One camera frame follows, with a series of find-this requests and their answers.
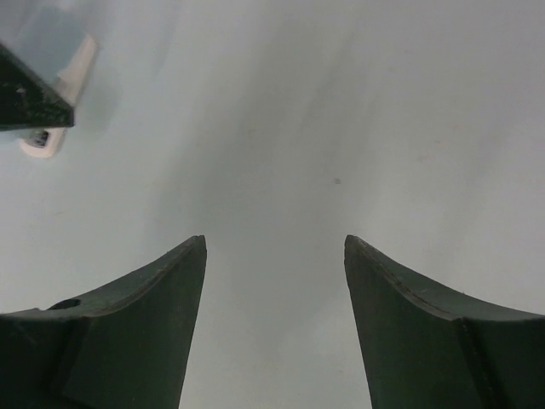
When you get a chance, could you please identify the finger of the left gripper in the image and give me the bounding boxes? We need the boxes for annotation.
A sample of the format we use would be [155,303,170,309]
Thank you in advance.
[0,44,75,131]

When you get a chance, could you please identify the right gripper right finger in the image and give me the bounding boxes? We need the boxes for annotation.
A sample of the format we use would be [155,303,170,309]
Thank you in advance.
[344,235,544,408]

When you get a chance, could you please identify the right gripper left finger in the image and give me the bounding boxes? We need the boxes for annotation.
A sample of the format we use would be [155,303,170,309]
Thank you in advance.
[1,236,207,408]

